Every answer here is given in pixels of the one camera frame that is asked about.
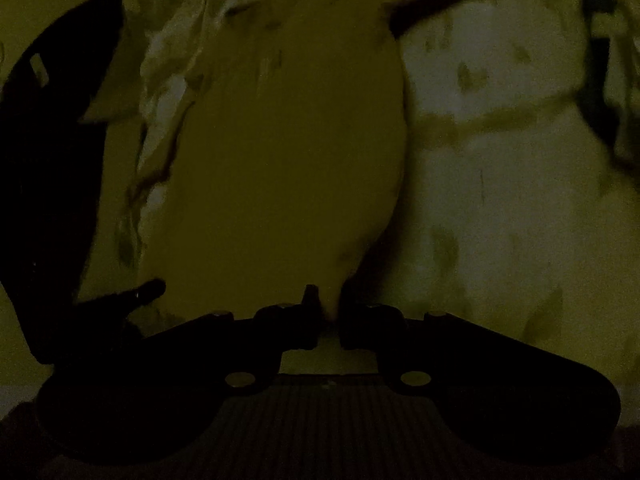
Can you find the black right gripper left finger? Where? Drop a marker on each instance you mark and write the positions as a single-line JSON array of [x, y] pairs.
[[292, 326]]

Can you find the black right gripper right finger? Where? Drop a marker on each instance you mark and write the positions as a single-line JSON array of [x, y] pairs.
[[365, 326]]

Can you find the leaf-patterned white bedsheet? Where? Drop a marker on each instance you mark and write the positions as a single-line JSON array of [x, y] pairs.
[[515, 209]]

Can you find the plain beige small garment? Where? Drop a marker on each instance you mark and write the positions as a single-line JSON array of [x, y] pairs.
[[288, 164]]

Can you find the dark round object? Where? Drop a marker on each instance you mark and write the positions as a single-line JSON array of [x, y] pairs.
[[51, 178]]

